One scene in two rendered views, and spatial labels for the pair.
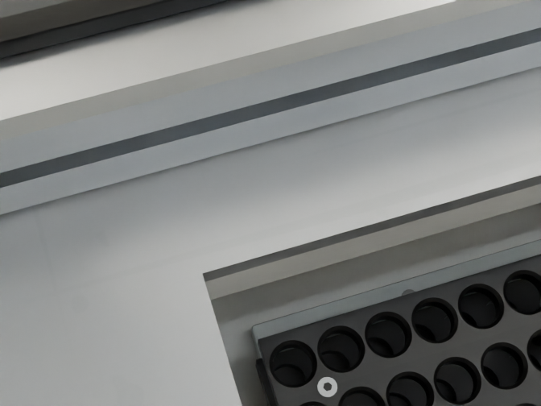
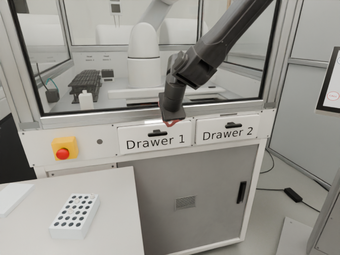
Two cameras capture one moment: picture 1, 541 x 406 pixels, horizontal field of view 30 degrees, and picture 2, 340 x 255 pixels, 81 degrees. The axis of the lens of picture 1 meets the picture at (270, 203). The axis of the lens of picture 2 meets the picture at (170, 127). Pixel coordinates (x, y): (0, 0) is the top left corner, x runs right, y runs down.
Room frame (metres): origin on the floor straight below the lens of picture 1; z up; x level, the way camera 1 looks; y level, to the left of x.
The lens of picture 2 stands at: (0.99, -0.17, 1.24)
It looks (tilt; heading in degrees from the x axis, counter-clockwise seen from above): 25 degrees down; 189
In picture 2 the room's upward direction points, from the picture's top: straight up
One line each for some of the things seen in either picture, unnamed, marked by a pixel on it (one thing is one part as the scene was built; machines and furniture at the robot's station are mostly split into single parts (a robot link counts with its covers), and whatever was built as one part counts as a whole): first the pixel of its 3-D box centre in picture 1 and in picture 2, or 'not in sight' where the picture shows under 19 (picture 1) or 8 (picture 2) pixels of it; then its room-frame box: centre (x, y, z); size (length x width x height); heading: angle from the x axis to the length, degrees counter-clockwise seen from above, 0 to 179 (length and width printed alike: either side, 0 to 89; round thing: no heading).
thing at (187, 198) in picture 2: not in sight; (153, 165); (-0.16, -0.48, 0.40); 1.03 x 0.95 x 0.80; 113
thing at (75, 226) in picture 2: not in sight; (77, 214); (0.62, -0.50, 0.78); 0.12 x 0.08 x 0.04; 7
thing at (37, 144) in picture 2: not in sight; (149, 101); (-0.16, -0.49, 0.87); 1.02 x 0.95 x 0.14; 113
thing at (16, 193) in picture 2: not in sight; (8, 198); (0.59, -0.76, 0.77); 0.13 x 0.09 x 0.02; 4
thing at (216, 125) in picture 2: not in sight; (227, 129); (0.18, -0.05, 0.87); 0.29 x 0.02 x 0.11; 113
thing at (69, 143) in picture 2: not in sight; (65, 148); (0.44, -0.64, 0.88); 0.07 x 0.05 x 0.07; 113
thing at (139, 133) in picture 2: not in sight; (156, 136); (0.30, -0.34, 0.87); 0.29 x 0.02 x 0.11; 113
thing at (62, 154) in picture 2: not in sight; (62, 153); (0.47, -0.62, 0.88); 0.04 x 0.03 x 0.04; 113
